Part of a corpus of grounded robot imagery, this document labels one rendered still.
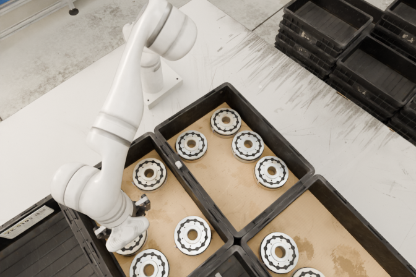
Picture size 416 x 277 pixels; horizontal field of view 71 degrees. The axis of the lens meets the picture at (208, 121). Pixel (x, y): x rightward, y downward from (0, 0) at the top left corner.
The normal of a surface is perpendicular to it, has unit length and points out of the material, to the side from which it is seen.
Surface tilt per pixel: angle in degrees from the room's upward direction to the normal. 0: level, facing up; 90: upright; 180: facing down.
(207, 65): 0
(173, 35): 52
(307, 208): 0
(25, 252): 0
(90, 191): 14
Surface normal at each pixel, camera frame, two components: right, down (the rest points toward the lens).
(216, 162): 0.01, -0.48
